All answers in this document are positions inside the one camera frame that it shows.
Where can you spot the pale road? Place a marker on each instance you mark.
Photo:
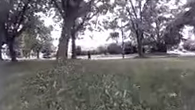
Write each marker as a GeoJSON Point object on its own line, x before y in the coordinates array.
{"type": "Point", "coordinates": [112, 57]}

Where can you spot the dark hedge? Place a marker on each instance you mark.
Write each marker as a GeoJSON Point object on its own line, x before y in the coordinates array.
{"type": "Point", "coordinates": [115, 49]}

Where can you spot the green grass lawn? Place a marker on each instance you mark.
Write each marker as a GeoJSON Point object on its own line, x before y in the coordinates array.
{"type": "Point", "coordinates": [97, 81]}

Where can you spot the thin pole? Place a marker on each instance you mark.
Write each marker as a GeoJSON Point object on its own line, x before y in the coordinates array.
{"type": "Point", "coordinates": [122, 39]}

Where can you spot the row of trees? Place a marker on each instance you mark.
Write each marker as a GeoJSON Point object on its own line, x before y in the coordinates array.
{"type": "Point", "coordinates": [64, 37]}

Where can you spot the building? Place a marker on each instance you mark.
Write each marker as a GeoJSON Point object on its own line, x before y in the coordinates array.
{"type": "Point", "coordinates": [193, 26]}

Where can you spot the small dark post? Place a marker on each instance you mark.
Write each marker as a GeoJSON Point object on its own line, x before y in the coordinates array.
{"type": "Point", "coordinates": [88, 55]}

